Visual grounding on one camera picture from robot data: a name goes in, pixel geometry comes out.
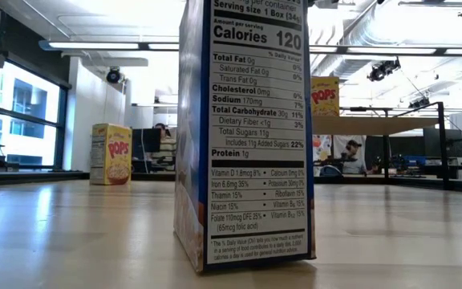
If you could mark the blue Frosted Flakes cereal box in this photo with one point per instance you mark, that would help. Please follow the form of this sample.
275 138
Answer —
255 120

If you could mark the yellow Pops cereal box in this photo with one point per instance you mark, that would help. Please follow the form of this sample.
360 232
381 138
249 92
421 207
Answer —
112 156
325 96

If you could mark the person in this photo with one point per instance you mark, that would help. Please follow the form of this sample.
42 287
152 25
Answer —
167 148
353 160

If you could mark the white floral hanging cloth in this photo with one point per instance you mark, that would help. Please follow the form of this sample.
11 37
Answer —
322 148

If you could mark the dark dome-shaped object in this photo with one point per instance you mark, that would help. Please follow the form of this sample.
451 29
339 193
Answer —
330 172

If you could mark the plain white hanging cloth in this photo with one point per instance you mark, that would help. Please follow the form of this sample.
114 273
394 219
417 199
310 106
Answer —
339 142

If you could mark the black ceiling track light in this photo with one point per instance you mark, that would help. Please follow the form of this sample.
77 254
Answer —
420 103
381 71

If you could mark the overhead light bar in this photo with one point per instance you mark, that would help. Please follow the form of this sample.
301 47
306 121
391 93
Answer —
94 45

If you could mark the large glass window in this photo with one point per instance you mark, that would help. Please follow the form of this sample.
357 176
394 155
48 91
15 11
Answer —
26 100

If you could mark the black dome ceiling camera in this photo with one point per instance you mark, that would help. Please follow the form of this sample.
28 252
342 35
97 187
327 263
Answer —
113 76

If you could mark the wooden shelf with black frame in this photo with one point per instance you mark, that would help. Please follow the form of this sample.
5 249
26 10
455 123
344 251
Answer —
375 125

